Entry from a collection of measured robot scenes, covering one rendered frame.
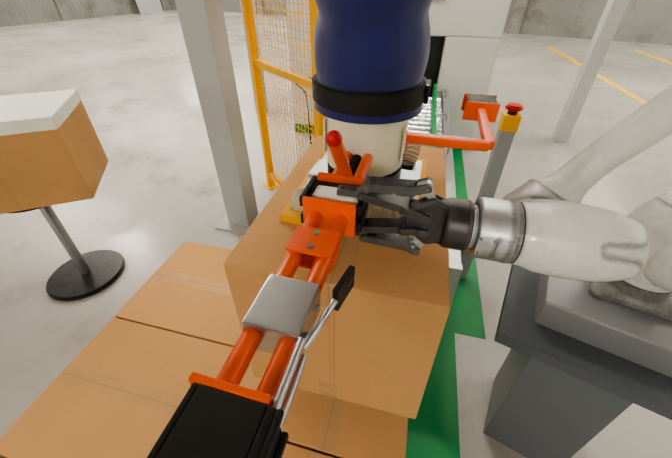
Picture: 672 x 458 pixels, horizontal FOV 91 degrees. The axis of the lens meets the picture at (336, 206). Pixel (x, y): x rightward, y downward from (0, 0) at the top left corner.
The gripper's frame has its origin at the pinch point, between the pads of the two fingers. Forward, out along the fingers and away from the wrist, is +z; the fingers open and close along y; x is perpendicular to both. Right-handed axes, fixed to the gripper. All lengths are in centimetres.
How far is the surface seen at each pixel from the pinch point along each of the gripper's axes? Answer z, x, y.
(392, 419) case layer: -15, -1, 65
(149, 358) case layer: 58, -3, 65
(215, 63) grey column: 95, 119, 9
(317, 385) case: 3.2, -5.5, 48.5
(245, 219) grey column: 97, 119, 112
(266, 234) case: 15.6, 4.3, 12.8
